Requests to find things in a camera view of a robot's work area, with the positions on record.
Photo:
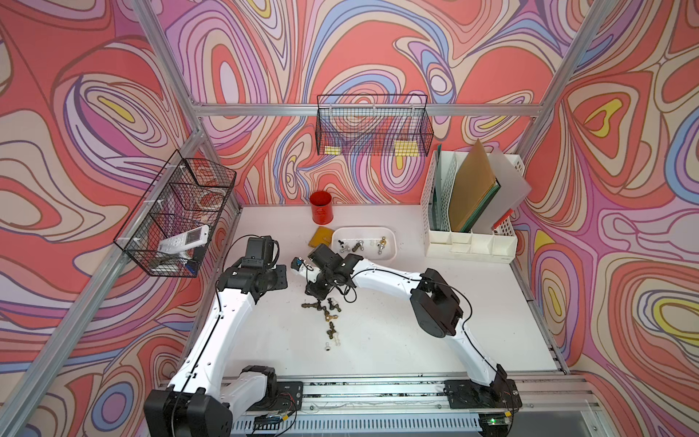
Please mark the white storage box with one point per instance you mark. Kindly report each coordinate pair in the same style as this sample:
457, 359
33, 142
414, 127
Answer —
370, 237

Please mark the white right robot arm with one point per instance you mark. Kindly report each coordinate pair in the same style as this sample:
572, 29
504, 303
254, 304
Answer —
436, 306

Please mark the white file organizer rack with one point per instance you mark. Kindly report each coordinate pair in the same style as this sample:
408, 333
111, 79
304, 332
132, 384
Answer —
439, 240

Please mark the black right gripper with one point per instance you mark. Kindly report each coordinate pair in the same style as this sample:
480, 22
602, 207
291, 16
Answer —
315, 291

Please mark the grey plastic sheet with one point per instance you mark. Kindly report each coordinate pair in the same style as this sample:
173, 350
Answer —
508, 169

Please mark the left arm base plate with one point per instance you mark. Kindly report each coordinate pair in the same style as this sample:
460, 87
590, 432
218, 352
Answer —
288, 398

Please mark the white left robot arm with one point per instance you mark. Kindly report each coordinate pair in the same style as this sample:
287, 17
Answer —
195, 403

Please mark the yellow sponge pad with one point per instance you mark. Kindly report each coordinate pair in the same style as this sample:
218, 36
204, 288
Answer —
322, 235

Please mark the brown cardboard folder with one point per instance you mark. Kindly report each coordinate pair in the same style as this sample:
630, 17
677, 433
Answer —
474, 188

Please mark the black wire basket wall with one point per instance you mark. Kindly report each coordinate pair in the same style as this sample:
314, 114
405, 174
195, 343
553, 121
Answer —
186, 193
357, 124

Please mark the black wire basket back wall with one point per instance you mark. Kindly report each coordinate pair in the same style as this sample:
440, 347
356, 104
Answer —
357, 124

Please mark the white remote control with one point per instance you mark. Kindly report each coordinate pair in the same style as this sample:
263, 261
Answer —
185, 241

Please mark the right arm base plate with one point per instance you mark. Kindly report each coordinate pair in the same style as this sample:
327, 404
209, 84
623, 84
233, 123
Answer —
465, 394

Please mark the black wire basket left wall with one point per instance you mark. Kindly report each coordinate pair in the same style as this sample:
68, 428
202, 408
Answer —
186, 193

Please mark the red metal cup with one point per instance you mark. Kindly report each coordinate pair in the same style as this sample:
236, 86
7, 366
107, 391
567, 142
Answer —
321, 207

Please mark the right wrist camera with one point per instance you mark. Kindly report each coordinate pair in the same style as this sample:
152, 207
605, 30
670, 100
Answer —
298, 265

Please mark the green folder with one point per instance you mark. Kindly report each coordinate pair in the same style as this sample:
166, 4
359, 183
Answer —
481, 206

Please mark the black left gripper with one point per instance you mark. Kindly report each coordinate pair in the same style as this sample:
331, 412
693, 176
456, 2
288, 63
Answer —
280, 280

